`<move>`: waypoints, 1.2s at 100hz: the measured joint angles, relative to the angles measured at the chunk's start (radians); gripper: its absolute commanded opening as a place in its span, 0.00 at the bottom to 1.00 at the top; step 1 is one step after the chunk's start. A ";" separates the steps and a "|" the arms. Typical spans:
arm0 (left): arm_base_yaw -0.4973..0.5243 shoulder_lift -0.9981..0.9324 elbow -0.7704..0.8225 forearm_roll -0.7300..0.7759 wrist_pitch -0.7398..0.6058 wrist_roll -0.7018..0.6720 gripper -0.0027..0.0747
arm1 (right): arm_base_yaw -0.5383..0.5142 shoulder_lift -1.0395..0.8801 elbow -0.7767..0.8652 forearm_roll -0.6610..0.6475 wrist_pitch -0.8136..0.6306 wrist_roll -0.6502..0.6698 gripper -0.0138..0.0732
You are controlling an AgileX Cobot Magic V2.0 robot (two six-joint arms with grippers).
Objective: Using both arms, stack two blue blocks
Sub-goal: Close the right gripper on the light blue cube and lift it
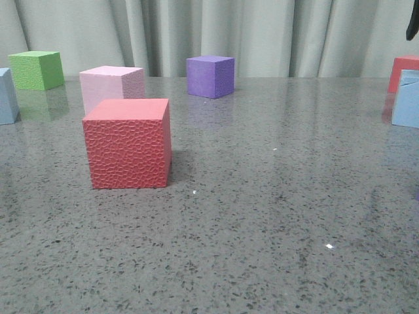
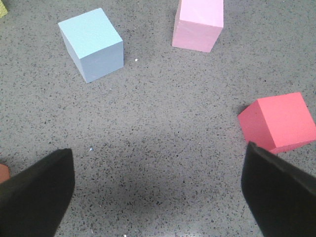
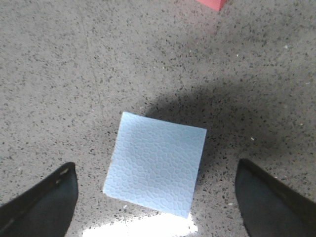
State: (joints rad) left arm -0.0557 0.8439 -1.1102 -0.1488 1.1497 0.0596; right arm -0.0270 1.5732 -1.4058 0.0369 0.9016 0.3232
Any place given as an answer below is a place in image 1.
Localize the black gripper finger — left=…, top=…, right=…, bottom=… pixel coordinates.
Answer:
left=405, top=7, right=419, bottom=41

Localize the textured red foam cube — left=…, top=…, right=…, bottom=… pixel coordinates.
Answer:
left=82, top=98, right=172, bottom=189

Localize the dark purple foam cube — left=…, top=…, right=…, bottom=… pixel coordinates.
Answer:
left=186, top=56, right=235, bottom=99

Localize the smooth red foam cube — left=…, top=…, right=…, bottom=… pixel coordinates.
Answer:
left=388, top=55, right=419, bottom=94

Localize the pink foam cube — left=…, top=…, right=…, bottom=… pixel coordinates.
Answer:
left=79, top=65, right=145, bottom=114

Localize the green foam cube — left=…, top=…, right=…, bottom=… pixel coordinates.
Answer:
left=9, top=51, right=65, bottom=90

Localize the grey-green curtain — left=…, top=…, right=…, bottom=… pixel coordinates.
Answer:
left=1, top=0, right=418, bottom=78

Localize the blue foam cube with cut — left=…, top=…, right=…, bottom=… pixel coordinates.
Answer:
left=392, top=69, right=419, bottom=128

